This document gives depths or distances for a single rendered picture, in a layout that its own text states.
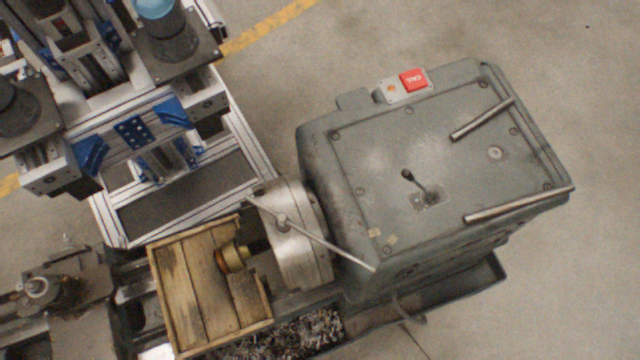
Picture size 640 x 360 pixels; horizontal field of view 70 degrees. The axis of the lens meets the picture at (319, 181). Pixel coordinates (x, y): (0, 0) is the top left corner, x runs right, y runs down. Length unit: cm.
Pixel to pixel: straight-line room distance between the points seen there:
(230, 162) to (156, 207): 41
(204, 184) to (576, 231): 190
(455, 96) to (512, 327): 145
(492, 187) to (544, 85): 191
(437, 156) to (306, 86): 168
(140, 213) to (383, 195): 149
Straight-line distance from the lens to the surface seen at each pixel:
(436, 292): 182
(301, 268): 114
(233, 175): 231
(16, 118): 151
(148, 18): 137
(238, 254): 124
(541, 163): 126
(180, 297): 149
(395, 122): 121
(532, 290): 254
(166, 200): 235
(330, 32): 301
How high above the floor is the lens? 230
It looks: 68 degrees down
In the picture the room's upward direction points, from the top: 2 degrees counter-clockwise
